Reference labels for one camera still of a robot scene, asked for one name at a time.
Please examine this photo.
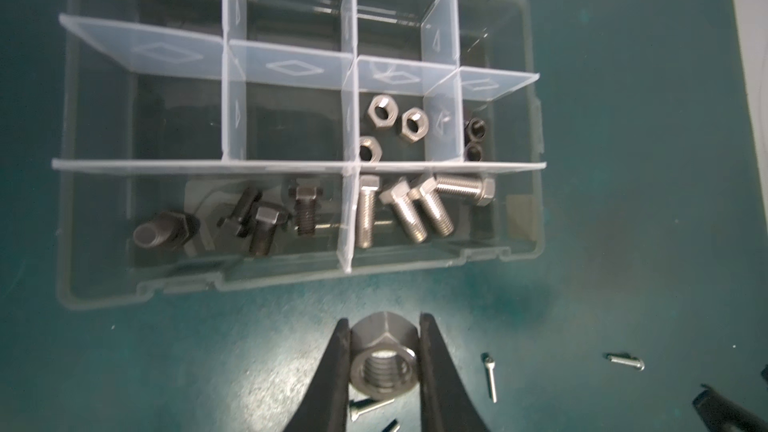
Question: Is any black hex bolt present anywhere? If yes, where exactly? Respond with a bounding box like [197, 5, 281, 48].
[249, 202, 290, 257]
[217, 187, 262, 238]
[289, 185, 324, 237]

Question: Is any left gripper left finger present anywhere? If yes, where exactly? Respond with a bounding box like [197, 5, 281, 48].
[284, 318, 351, 432]

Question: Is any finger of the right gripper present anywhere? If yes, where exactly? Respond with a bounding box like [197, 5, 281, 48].
[692, 384, 767, 432]

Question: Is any small black screw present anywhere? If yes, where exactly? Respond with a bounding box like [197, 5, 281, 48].
[605, 353, 645, 371]

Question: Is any black nut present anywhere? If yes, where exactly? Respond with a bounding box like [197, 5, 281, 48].
[464, 118, 487, 143]
[464, 142, 484, 162]

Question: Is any small black bolt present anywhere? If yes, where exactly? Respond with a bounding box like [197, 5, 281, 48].
[132, 211, 199, 250]

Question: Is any grey compartment organizer box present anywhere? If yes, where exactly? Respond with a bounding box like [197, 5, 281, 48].
[52, 0, 545, 310]

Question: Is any silver nut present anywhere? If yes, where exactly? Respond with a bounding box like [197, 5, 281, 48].
[400, 107, 429, 144]
[367, 94, 399, 129]
[349, 312, 420, 400]
[359, 136, 383, 163]

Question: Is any green table mat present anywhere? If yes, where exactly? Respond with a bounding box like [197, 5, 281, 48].
[1, 0, 767, 431]

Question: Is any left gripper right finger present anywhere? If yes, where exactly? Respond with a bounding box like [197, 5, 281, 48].
[418, 313, 489, 432]

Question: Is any silver hex bolt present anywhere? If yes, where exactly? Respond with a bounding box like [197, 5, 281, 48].
[379, 178, 428, 244]
[356, 174, 381, 249]
[408, 175, 455, 237]
[435, 174, 496, 207]

